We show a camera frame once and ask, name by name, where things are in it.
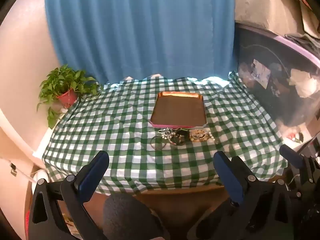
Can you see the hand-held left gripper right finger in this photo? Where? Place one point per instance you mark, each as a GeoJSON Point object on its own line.
{"type": "Point", "coordinates": [226, 168]}

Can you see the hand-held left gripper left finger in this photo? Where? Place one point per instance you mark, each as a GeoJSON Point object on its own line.
{"type": "Point", "coordinates": [96, 166]}

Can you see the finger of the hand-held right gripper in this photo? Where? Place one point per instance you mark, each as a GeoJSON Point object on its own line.
{"type": "Point", "coordinates": [291, 156]}

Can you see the black and green watch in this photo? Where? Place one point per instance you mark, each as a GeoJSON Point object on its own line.
{"type": "Point", "coordinates": [180, 136]}

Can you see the thin gold bangle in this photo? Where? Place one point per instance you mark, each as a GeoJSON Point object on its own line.
{"type": "Point", "coordinates": [157, 143]}

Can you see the copper tray with pink rim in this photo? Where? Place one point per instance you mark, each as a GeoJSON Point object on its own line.
{"type": "Point", "coordinates": [178, 107]}

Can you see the green checkered tablecloth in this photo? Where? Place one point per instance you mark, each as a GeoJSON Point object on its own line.
{"type": "Point", "coordinates": [112, 132]}

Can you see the clear storage bin purple lid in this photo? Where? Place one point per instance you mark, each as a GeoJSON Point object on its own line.
{"type": "Point", "coordinates": [280, 105]}

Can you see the dark fuzzy microphone cover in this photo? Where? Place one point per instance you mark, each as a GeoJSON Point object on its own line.
{"type": "Point", "coordinates": [127, 217]}

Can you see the white cloth in bin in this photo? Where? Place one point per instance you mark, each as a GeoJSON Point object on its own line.
{"type": "Point", "coordinates": [303, 82]}

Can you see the potted green plant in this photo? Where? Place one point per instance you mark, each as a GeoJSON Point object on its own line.
{"type": "Point", "coordinates": [65, 85]}

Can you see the paper label on bin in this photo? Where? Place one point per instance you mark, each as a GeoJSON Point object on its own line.
{"type": "Point", "coordinates": [261, 73]}

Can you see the blue curtain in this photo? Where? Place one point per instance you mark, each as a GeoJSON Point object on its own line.
{"type": "Point", "coordinates": [140, 30]}

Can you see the grey fabric bag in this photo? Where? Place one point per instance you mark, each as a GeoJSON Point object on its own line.
{"type": "Point", "coordinates": [270, 2]}

